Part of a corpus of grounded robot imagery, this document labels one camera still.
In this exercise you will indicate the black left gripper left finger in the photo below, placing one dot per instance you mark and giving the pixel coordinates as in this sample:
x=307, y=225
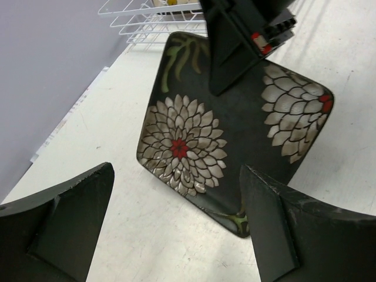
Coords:
x=52, y=235

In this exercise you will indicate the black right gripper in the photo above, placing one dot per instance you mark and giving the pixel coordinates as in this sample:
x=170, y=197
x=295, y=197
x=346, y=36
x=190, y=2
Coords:
x=240, y=33

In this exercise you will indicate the black floral square plate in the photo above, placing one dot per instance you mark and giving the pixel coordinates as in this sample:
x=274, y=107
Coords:
x=196, y=143

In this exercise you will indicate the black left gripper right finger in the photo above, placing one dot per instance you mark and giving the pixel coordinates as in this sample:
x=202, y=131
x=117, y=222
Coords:
x=296, y=237

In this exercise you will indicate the white wire dish rack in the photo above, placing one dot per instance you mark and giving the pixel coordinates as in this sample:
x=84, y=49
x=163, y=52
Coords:
x=152, y=21

